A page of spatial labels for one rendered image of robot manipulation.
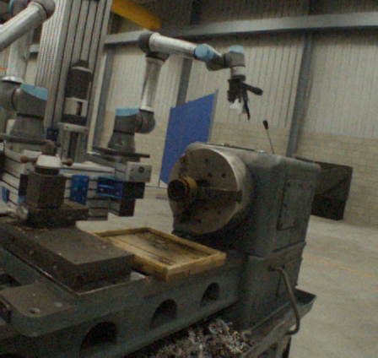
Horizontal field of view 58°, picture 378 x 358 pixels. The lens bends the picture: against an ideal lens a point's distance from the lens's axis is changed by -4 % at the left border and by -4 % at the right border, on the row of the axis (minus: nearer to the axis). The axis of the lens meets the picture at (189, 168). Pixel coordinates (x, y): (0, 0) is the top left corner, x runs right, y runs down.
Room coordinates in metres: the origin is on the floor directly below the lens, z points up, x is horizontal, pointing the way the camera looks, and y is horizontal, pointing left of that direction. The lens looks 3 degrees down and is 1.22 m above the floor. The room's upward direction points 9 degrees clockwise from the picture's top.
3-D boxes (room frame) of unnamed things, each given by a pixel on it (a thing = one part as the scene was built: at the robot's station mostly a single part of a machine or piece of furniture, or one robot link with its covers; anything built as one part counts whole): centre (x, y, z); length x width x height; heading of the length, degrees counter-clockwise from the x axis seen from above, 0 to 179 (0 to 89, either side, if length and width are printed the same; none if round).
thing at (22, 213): (0.90, 0.34, 0.99); 0.20 x 0.10 x 0.05; 143
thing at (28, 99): (1.51, 0.72, 1.33); 0.13 x 0.12 x 0.14; 67
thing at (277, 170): (1.67, -0.31, 1.06); 0.59 x 0.48 x 0.39; 143
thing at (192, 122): (8.26, 0.26, 1.18); 4.12 x 0.80 x 2.35; 15
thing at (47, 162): (0.88, 0.36, 1.13); 0.08 x 0.08 x 0.03
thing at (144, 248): (1.14, 0.07, 0.89); 0.36 x 0.30 x 0.04; 53
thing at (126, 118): (1.86, 0.36, 1.33); 0.13 x 0.12 x 0.14; 152
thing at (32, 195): (0.88, 0.35, 1.07); 0.07 x 0.07 x 0.10; 53
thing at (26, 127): (1.50, 0.71, 1.21); 0.15 x 0.15 x 0.10
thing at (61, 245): (0.84, 0.31, 0.95); 0.43 x 0.17 x 0.05; 53
